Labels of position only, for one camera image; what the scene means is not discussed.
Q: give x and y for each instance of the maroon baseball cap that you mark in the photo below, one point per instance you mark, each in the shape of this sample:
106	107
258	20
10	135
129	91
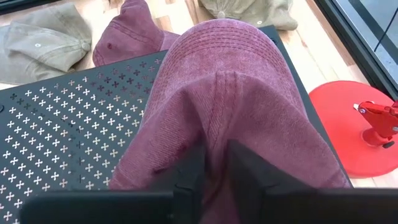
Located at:
130	34
233	93

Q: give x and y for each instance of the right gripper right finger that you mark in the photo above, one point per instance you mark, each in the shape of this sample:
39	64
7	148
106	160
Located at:
248	174

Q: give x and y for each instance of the black perforated metal stand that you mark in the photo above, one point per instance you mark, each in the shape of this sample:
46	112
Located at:
62	130

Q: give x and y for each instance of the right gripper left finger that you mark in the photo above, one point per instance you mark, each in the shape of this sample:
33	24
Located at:
189	180

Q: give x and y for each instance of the red desk lamp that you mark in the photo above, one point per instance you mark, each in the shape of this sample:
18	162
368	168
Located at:
335	124

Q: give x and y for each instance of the beige baseball cap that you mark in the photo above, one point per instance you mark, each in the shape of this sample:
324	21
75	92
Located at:
248	14
46	46

